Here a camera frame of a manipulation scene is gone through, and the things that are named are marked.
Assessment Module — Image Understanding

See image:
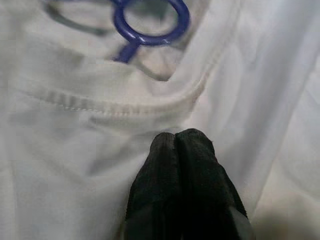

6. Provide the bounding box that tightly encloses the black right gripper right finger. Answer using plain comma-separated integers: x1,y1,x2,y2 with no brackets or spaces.
174,127,253,240

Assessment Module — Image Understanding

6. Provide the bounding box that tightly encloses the blue plastic hanger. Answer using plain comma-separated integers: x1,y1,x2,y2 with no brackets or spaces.
109,0,191,63

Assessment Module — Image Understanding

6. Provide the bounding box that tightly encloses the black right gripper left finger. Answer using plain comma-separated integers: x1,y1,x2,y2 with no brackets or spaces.
123,132,188,240

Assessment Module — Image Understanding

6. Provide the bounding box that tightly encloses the white shirt with brown patches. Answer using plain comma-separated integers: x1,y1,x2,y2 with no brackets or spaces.
0,0,320,240

